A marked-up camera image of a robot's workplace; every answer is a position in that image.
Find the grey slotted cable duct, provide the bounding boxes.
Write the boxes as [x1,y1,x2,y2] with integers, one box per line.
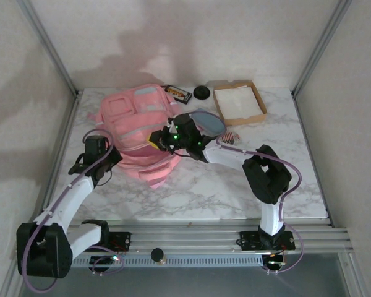
[72,255,263,267]

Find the blue oval case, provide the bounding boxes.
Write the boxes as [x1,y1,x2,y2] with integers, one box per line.
[190,110,227,137]

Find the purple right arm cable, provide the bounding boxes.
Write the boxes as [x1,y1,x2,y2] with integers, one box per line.
[169,111,304,275]

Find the aluminium frame post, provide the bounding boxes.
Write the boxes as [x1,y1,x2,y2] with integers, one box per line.
[291,0,353,98]
[17,0,81,100]

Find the black round knob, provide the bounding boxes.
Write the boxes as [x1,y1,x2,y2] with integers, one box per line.
[150,247,168,266]

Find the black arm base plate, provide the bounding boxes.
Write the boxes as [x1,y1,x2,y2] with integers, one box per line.
[239,230,296,252]
[74,231,132,252]

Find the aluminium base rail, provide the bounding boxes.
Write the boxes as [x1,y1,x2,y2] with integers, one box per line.
[14,216,355,257]

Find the small black snack packet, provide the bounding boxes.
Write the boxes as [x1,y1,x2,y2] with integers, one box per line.
[164,85,193,105]

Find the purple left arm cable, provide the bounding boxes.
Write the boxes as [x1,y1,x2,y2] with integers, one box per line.
[21,129,126,293]

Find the flag print pencil case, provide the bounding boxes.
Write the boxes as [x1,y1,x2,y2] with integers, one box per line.
[219,131,242,145]

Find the white paper sheet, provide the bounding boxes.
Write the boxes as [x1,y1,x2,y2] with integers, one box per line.
[215,85,263,120]

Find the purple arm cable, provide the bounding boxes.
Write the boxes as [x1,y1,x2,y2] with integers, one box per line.
[169,111,304,275]
[21,129,126,293]

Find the black round cap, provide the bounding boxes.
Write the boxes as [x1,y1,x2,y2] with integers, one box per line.
[194,85,211,100]

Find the brown cardboard tray box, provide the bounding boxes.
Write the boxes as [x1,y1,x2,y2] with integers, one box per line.
[212,79,268,127]

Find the pink backpack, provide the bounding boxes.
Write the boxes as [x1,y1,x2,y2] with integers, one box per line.
[86,83,186,191]

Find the aluminium table side rail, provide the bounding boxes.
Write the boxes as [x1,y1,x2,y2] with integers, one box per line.
[33,91,81,230]
[292,91,333,226]

